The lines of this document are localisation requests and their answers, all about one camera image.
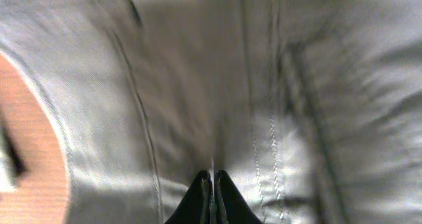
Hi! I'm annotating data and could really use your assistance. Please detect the grey shorts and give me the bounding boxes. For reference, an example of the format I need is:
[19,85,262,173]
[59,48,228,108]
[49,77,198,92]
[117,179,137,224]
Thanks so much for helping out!
[1,0,421,223]

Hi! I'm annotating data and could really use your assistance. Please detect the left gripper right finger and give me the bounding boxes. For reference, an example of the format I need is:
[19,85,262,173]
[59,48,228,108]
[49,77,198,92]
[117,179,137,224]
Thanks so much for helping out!
[214,170,262,224]

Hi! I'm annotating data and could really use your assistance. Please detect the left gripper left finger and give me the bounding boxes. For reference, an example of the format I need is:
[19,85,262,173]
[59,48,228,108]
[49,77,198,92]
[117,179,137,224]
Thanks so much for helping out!
[165,171,212,224]

